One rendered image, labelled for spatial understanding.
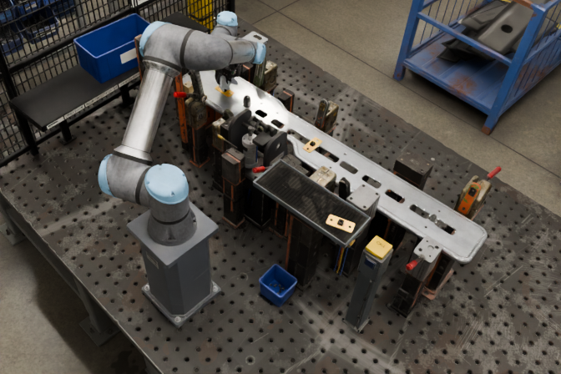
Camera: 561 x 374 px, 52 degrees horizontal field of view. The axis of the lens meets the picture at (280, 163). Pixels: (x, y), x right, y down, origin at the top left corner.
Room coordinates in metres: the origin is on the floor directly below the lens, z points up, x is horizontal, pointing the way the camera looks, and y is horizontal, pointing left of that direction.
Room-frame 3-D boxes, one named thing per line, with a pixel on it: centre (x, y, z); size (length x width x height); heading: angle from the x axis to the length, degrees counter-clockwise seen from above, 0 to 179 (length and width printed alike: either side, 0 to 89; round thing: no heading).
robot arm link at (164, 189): (1.05, 0.33, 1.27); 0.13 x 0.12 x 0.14; 74
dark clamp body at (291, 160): (1.37, -0.03, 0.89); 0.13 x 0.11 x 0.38; 144
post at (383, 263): (0.99, -0.31, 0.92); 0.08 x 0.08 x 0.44; 54
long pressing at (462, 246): (1.54, -0.14, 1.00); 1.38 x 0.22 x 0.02; 54
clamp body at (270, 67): (1.96, 0.09, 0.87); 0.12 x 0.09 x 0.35; 144
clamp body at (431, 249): (1.07, -0.49, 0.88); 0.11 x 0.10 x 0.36; 144
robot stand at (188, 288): (1.04, 0.32, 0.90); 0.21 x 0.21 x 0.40; 49
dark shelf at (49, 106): (1.92, 0.73, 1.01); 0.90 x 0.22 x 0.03; 144
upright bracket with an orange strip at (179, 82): (1.76, 0.43, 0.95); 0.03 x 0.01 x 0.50; 54
